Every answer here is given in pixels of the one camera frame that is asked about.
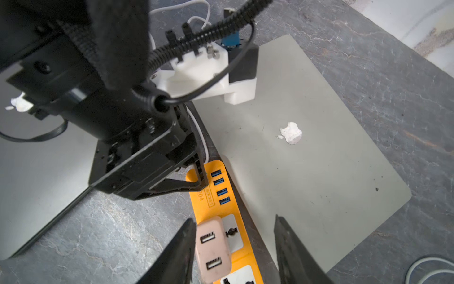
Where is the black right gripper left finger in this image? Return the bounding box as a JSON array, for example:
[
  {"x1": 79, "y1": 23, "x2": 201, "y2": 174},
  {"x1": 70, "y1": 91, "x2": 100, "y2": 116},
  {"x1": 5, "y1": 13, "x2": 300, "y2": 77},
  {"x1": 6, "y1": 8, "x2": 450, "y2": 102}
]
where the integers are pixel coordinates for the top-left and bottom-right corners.
[{"x1": 138, "y1": 218, "x2": 196, "y2": 284}]

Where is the pink usb charger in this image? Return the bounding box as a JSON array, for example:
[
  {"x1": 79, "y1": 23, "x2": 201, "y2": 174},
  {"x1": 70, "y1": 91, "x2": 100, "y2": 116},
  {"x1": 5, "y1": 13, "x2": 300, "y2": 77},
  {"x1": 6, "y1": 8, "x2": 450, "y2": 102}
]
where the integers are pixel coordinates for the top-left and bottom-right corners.
[{"x1": 195, "y1": 217, "x2": 232, "y2": 284}]

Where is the dark grey laptop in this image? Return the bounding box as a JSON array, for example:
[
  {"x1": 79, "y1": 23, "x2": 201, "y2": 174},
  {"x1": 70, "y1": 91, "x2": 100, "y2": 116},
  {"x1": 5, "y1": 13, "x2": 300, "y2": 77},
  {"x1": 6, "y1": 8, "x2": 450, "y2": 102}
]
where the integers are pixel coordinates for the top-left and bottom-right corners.
[{"x1": 0, "y1": 63, "x2": 107, "y2": 262}]

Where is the silver apple laptop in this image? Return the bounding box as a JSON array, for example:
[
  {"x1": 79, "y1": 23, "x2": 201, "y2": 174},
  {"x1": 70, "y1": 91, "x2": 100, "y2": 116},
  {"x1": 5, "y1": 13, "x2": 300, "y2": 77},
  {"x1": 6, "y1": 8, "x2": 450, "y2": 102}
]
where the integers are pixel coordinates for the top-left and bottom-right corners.
[{"x1": 194, "y1": 35, "x2": 411, "y2": 271}]

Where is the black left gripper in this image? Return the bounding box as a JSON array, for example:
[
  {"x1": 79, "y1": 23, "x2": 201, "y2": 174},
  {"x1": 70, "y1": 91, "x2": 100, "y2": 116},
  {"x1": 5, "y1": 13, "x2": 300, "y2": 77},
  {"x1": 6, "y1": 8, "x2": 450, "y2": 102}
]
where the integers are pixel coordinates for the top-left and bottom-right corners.
[{"x1": 88, "y1": 105, "x2": 209, "y2": 201}]

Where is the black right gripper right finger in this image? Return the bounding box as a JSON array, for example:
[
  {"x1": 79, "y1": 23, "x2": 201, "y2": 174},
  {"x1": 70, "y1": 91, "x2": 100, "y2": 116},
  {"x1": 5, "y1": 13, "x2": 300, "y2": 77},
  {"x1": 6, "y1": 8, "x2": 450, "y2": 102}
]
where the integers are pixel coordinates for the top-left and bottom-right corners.
[{"x1": 274, "y1": 215, "x2": 333, "y2": 284}]

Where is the white thick power cable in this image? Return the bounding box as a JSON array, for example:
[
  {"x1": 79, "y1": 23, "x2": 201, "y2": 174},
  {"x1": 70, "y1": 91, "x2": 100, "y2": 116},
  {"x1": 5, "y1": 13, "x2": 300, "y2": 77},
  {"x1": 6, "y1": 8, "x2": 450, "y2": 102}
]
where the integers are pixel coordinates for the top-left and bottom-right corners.
[{"x1": 405, "y1": 256, "x2": 454, "y2": 284}]

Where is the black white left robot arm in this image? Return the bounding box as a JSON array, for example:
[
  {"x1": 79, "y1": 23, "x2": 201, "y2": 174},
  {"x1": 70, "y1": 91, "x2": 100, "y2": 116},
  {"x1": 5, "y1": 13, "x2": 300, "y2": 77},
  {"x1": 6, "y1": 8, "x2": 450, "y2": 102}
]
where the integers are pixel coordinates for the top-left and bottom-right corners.
[{"x1": 1, "y1": 1, "x2": 208, "y2": 201}]

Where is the orange power strip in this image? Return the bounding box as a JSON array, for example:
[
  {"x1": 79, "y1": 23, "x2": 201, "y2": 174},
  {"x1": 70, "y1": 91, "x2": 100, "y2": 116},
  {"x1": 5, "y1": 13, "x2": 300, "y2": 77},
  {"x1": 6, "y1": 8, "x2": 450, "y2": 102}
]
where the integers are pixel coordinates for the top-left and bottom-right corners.
[{"x1": 190, "y1": 160, "x2": 263, "y2": 284}]

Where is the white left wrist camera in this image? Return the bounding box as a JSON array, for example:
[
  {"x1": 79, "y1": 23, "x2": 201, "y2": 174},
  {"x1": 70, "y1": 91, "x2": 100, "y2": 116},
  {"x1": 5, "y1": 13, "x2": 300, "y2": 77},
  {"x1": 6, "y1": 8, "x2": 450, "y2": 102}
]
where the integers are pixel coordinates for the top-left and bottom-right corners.
[{"x1": 151, "y1": 40, "x2": 259, "y2": 105}]

